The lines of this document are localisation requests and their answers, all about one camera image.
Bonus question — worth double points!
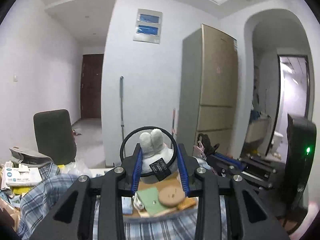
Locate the blue tissue pack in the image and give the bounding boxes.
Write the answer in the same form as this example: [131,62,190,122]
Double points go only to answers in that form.
[121,197,133,215]

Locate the yellow blue small box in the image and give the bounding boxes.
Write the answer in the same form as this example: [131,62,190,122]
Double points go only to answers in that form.
[177,197,197,211]

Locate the white cable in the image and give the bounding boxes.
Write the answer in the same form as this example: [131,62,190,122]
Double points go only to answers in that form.
[132,192,145,211]

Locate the round tan cookie plush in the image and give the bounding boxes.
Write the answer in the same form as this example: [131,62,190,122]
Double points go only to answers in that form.
[158,186,185,207]

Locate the green snap pouch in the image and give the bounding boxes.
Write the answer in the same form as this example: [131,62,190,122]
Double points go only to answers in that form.
[137,187,168,216]

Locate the blue plaid cloth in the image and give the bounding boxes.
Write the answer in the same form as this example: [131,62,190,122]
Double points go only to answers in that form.
[17,162,228,240]

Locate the beige cabinet in doorway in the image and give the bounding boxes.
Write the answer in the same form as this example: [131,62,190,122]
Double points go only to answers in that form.
[245,115,272,145]

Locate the brown paper bag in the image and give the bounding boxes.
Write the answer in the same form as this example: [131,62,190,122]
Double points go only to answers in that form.
[0,199,20,232]

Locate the white blue box stack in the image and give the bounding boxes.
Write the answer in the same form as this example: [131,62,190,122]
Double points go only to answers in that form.
[4,167,42,187]

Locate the gold refrigerator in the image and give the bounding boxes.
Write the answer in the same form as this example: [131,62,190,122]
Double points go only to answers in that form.
[176,24,238,155]

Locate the cardboard tray box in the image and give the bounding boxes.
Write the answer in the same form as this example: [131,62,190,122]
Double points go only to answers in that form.
[123,178,198,219]

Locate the grey folded bag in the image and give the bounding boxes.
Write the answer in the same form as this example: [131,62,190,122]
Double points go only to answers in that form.
[9,146,53,167]

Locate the dark green chair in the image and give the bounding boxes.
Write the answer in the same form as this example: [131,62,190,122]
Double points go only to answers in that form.
[33,109,76,165]

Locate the brown wooden door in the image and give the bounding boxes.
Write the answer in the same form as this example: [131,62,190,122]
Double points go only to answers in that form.
[80,54,104,119]

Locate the grey electrical panel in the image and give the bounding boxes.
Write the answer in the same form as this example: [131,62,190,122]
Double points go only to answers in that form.
[133,9,163,44]

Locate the pink broom handle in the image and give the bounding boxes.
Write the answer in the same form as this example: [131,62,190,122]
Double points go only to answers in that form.
[171,109,176,136]

